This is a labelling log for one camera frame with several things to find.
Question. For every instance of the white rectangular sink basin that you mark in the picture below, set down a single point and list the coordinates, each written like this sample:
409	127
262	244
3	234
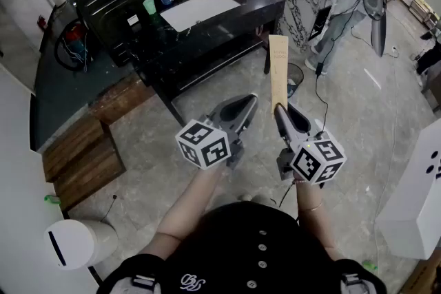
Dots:
200	10

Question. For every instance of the white box with black holes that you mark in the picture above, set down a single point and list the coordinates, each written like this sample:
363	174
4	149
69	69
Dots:
410	203

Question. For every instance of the tan cosmetic tube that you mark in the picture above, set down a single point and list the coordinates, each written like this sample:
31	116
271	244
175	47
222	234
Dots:
278	72

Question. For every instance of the person's black shirt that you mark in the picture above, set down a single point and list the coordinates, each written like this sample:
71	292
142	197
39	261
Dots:
241	251

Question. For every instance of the person's right forearm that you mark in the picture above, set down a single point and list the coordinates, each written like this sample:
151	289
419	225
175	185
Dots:
311	220

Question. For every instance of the green plastic bottle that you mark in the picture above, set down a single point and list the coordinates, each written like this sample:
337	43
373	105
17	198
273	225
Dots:
369	266

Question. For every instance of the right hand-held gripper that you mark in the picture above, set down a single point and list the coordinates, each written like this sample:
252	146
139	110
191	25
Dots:
317	162

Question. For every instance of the black marble vanity table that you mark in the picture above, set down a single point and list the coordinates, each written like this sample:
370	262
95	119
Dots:
258	7

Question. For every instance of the black mesh waste bin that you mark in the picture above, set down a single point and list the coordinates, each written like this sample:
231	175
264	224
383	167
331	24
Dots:
295	75

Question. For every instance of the dark green curved counter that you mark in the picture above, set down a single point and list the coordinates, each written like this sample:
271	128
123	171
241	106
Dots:
62	96

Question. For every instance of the small white box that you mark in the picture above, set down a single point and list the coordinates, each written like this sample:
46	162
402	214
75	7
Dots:
133	20

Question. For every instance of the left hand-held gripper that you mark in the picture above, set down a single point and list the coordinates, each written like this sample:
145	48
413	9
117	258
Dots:
203	144

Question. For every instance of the person's left forearm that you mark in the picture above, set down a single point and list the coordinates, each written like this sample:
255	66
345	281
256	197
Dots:
186	210

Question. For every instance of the dark wooden step platform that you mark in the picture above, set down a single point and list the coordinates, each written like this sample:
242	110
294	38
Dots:
82	155

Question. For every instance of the green clip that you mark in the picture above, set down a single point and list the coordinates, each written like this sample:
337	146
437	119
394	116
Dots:
51	199

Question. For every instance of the white marble-patterned counter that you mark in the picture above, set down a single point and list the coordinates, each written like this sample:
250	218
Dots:
299	3

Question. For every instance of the person's grey shoe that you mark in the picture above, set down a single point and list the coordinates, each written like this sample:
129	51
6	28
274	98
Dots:
245	198

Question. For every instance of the green plastic cup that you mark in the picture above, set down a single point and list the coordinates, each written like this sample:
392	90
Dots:
149	7

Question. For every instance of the white round bin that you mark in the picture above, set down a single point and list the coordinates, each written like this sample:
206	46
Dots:
79	244

